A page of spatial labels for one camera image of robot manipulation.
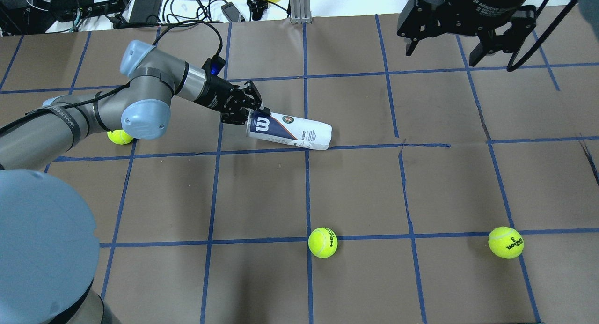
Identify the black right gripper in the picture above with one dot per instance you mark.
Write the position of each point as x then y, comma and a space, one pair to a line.
486, 3

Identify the tennis ball near base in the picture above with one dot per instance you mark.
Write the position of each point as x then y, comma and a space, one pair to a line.
505, 242

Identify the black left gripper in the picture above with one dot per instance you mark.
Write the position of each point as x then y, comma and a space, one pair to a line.
215, 96

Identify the centre Head tennis ball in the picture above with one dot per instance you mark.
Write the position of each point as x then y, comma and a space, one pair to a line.
323, 242

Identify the aluminium frame post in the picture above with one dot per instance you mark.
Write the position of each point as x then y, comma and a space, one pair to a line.
300, 11

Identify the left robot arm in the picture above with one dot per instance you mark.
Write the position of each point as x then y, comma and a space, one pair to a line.
49, 252

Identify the white tennis ball can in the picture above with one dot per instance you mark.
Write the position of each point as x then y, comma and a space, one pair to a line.
289, 130

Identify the tennis ball under left gripper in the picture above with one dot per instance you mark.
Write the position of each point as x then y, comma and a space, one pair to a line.
119, 137

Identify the black power brick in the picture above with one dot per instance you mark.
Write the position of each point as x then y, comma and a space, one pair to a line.
145, 12

